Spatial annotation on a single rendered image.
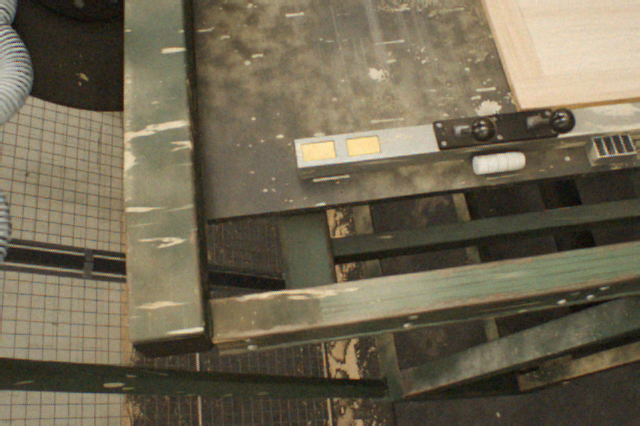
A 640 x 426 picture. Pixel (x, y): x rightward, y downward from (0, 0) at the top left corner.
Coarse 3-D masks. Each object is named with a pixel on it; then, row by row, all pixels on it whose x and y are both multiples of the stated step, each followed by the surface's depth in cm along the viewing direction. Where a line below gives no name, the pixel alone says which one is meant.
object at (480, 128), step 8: (472, 120) 89; (480, 120) 87; (488, 120) 87; (456, 128) 98; (464, 128) 97; (472, 128) 88; (480, 128) 87; (488, 128) 87; (496, 128) 88; (456, 136) 98; (464, 136) 98; (472, 136) 88; (480, 136) 87; (488, 136) 87
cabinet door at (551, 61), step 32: (512, 0) 115; (544, 0) 115; (576, 0) 116; (608, 0) 116; (512, 32) 112; (544, 32) 112; (576, 32) 112; (608, 32) 113; (512, 64) 109; (544, 64) 109; (576, 64) 109; (608, 64) 110; (544, 96) 106; (576, 96) 106; (608, 96) 106
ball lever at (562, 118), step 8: (552, 112) 89; (560, 112) 88; (568, 112) 88; (528, 120) 99; (536, 120) 98; (544, 120) 95; (552, 120) 89; (560, 120) 88; (568, 120) 88; (528, 128) 99; (536, 128) 99; (552, 128) 90; (560, 128) 88; (568, 128) 88
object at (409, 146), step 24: (576, 120) 102; (600, 120) 102; (624, 120) 102; (336, 144) 99; (384, 144) 99; (408, 144) 99; (432, 144) 99; (504, 144) 100; (528, 144) 101; (552, 144) 102; (576, 144) 103; (312, 168) 98; (336, 168) 99; (360, 168) 100; (384, 168) 101
